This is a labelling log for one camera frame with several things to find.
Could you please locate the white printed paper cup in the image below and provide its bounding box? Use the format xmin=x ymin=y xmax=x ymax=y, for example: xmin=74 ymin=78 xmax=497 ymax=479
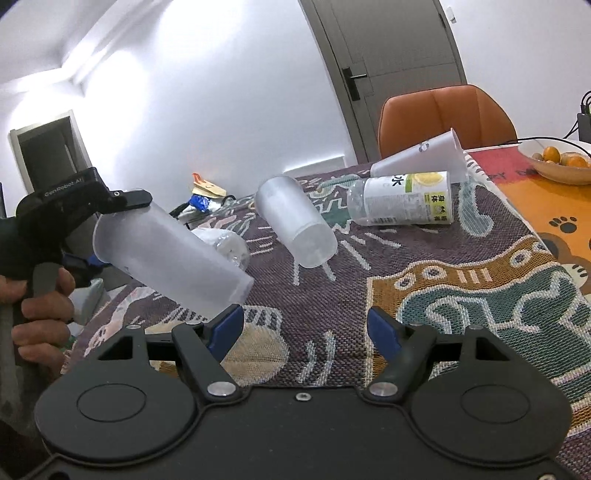
xmin=370 ymin=128 xmax=468 ymax=184

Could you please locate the grey door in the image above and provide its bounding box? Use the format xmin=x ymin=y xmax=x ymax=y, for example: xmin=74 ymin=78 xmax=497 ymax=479
xmin=299 ymin=0 xmax=468 ymax=163

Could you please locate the person's left hand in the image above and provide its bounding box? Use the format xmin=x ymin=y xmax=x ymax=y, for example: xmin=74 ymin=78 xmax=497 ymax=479
xmin=0 ymin=268 xmax=77 ymax=376

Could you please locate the black cable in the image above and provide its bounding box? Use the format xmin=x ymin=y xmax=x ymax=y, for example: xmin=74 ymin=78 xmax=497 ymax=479
xmin=505 ymin=135 xmax=591 ymax=154

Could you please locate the orange cartoon printed cloth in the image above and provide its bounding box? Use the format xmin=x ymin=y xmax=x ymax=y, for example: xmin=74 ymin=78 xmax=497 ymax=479
xmin=465 ymin=142 xmax=591 ymax=301

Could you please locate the short frosted plastic cup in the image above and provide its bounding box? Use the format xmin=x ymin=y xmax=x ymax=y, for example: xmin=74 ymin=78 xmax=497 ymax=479
xmin=255 ymin=175 xmax=339 ymax=269

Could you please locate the black power adapter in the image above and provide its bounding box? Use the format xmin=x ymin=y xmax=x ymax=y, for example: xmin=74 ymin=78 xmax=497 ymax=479
xmin=576 ymin=91 xmax=591 ymax=140

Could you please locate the purple patterned woven tablecloth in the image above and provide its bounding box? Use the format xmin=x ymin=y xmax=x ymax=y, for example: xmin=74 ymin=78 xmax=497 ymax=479
xmin=60 ymin=150 xmax=591 ymax=437

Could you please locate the orange leather chair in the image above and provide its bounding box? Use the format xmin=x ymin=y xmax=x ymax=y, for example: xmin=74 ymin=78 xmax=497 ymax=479
xmin=377 ymin=85 xmax=519 ymax=160

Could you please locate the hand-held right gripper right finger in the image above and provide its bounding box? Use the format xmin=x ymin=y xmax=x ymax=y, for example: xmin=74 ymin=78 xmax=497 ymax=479
xmin=365 ymin=306 xmax=522 ymax=401

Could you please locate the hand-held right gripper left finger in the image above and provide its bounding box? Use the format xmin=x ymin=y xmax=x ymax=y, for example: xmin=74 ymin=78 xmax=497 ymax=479
xmin=85 ymin=305 xmax=245 ymax=401

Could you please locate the beige fruit bowl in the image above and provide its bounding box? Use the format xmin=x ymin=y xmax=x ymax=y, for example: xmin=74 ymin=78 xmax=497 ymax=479
xmin=517 ymin=137 xmax=591 ymax=186

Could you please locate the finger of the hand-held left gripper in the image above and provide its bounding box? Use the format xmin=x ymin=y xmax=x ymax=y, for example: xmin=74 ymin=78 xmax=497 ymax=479
xmin=98 ymin=188 xmax=153 ymax=214
xmin=64 ymin=253 xmax=110 ymax=283

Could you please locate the dark open doorway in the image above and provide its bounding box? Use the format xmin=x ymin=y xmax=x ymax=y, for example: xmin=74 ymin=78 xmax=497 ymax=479
xmin=10 ymin=110 xmax=89 ymax=196

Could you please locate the plastic bottle with white label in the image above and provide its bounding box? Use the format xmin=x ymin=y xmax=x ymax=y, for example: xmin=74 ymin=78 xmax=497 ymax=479
xmin=348 ymin=171 xmax=454 ymax=227

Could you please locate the pale plastic bag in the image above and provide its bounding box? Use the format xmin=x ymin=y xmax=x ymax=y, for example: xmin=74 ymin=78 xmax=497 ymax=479
xmin=68 ymin=278 xmax=108 ymax=325

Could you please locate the crumpled clear plastic bottle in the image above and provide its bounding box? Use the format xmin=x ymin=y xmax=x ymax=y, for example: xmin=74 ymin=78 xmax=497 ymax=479
xmin=191 ymin=227 xmax=250 ymax=271

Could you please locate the black door handle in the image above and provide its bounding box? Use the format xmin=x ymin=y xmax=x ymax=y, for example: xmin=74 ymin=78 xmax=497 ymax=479
xmin=342 ymin=67 xmax=369 ymax=101

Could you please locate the tall frosted plastic cup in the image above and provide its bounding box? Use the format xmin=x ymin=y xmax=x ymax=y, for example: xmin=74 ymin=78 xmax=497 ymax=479
xmin=92 ymin=202 xmax=256 ymax=320

